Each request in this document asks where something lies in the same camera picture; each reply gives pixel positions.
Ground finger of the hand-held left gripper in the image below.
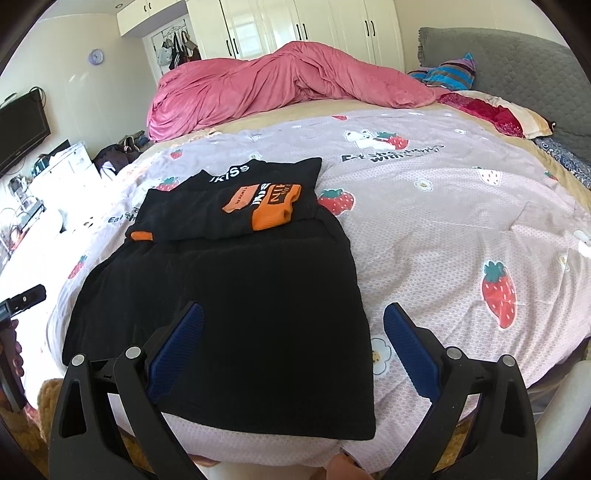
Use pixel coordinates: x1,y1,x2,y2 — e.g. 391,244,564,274
1,284,47,318

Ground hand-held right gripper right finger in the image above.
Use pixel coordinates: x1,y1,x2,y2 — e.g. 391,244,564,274
381,302,539,480

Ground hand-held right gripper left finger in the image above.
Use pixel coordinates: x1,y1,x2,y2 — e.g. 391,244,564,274
48,301,206,480

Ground black sweater with orange cuffs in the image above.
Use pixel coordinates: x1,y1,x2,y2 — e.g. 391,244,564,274
62,157,376,440

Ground dark clothes pile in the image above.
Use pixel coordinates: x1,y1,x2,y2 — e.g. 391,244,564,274
92,131,153,181

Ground person's left hand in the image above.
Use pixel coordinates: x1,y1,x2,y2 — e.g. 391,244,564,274
8,320,25,380

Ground person's right hand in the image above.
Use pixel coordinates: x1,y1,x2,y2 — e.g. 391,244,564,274
325,450,370,480

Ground white drawer cabinet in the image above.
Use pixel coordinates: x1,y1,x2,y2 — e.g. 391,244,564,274
30,141,100,232

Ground strawberry printed blanket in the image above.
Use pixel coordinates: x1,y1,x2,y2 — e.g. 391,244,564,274
21,108,591,467

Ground black television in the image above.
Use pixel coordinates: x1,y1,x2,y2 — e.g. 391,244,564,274
0,89,51,176

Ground bed with beige sheet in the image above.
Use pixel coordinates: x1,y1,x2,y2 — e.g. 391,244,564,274
115,99,591,195

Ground blue patterned cloth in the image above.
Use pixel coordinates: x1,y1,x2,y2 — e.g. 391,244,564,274
536,134,591,190

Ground red patterned pillow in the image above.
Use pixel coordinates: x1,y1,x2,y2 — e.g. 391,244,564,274
438,90,552,138

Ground striped colourful cloth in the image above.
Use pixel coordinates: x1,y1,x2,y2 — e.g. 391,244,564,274
406,52,476,89

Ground pink duvet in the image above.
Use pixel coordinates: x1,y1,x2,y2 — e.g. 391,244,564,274
147,41,451,143

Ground hanging bags on door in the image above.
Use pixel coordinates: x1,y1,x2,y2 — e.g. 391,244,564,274
156,28,203,71

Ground grey quilted headboard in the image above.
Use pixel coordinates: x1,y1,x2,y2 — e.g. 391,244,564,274
418,27,591,139

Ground white wardrobe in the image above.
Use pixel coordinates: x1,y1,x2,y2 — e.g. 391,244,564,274
117,0,407,75

